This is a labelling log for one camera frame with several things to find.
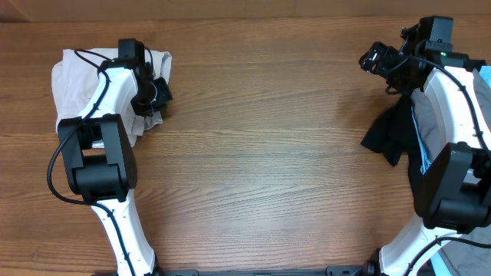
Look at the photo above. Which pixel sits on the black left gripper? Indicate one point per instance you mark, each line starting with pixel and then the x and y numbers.
pixel 165 94

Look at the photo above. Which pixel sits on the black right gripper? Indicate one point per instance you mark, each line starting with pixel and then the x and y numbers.
pixel 384 54

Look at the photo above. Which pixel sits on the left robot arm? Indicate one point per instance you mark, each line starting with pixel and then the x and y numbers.
pixel 94 164

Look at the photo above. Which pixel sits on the black garment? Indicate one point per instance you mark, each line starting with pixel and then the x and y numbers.
pixel 394 133

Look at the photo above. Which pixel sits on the beige shorts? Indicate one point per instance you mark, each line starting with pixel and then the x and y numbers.
pixel 73 83

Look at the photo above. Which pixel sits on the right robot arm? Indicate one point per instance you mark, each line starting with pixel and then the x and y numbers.
pixel 453 197

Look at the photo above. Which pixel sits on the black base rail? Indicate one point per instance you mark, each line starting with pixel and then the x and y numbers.
pixel 261 272

